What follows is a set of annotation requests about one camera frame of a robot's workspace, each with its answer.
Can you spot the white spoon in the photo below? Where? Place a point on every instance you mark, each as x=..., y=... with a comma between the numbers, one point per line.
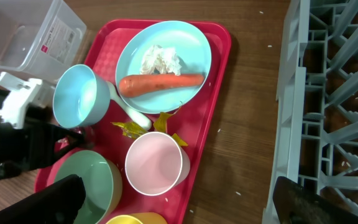
x=134, y=115

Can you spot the light blue plate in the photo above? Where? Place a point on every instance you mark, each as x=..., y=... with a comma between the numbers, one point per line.
x=194, y=53

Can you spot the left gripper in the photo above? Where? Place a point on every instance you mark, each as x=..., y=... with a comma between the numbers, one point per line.
x=33, y=146

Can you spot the yellow snack wrapper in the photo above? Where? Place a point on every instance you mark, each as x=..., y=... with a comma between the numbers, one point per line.
x=134, y=131

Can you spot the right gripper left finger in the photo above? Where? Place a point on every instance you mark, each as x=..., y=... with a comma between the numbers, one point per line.
x=58, y=203

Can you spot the orange carrot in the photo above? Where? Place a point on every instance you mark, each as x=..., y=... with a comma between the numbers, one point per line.
x=136, y=85

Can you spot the light blue bowl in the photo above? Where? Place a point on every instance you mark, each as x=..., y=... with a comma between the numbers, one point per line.
x=81, y=98

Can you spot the crumpled white tissue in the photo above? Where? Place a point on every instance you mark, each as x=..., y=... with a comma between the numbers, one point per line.
x=157, y=59

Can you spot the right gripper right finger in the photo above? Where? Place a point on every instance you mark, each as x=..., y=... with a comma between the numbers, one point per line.
x=296, y=205

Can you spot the clear plastic bin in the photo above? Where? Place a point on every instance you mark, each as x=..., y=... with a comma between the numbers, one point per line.
x=38, y=38

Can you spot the yellow plastic cup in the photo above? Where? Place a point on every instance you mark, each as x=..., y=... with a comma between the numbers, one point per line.
x=138, y=218

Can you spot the pink plastic cup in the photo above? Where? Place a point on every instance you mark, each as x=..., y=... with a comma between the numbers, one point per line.
x=155, y=163

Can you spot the grey dishwasher rack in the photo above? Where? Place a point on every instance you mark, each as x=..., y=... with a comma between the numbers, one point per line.
x=317, y=92

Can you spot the red serving tray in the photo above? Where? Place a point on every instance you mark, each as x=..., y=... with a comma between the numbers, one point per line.
x=191, y=122

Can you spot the green bowl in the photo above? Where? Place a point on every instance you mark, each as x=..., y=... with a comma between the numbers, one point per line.
x=102, y=181

